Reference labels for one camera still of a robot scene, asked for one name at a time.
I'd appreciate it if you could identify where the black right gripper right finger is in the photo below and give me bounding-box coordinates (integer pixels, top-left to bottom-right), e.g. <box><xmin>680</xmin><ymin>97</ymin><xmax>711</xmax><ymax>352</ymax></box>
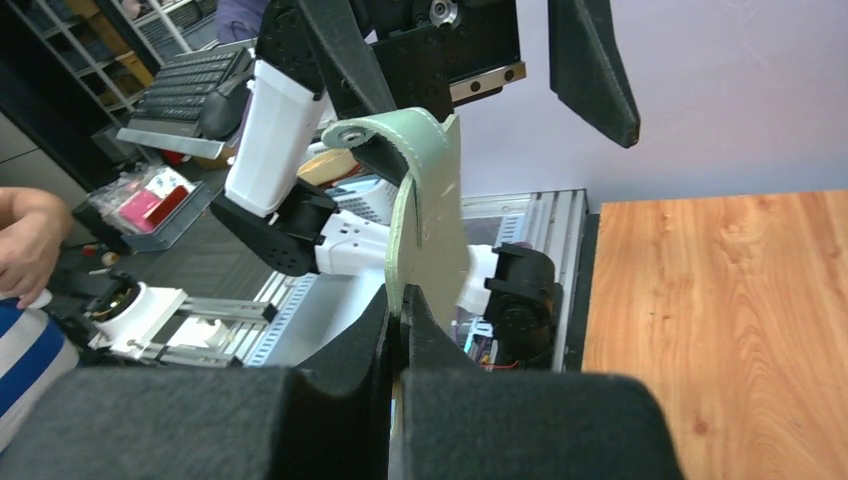
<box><xmin>400</xmin><ymin>286</ymin><xmax>683</xmax><ymax>479</ymax></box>

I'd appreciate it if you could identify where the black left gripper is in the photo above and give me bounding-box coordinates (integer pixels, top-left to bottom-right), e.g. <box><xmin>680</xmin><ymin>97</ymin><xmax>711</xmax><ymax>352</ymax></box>
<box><xmin>296</xmin><ymin>0</ymin><xmax>641</xmax><ymax>148</ymax></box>

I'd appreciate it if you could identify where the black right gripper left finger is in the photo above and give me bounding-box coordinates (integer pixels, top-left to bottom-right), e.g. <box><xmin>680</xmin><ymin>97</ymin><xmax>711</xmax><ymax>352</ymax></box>
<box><xmin>1</xmin><ymin>290</ymin><xmax>391</xmax><ymax>479</ymax></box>

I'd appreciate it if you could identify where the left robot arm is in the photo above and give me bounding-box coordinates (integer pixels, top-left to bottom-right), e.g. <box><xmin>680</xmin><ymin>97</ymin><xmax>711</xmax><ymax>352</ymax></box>
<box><xmin>212</xmin><ymin>1</ymin><xmax>565</xmax><ymax>378</ymax></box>

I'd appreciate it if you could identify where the person's hand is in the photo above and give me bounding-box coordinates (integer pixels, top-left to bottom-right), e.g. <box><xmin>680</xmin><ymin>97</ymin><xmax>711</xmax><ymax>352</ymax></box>
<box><xmin>1</xmin><ymin>187</ymin><xmax>73</xmax><ymax>309</ymax></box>

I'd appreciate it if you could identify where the black keyboard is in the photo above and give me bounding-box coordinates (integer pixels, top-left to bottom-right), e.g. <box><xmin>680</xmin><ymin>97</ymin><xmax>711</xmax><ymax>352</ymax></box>
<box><xmin>117</xmin><ymin>41</ymin><xmax>254</xmax><ymax>158</ymax></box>

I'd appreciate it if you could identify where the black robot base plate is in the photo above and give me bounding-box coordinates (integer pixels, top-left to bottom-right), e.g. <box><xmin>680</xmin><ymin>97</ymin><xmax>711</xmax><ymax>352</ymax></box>
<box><xmin>563</xmin><ymin>214</ymin><xmax>600</xmax><ymax>371</ymax></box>

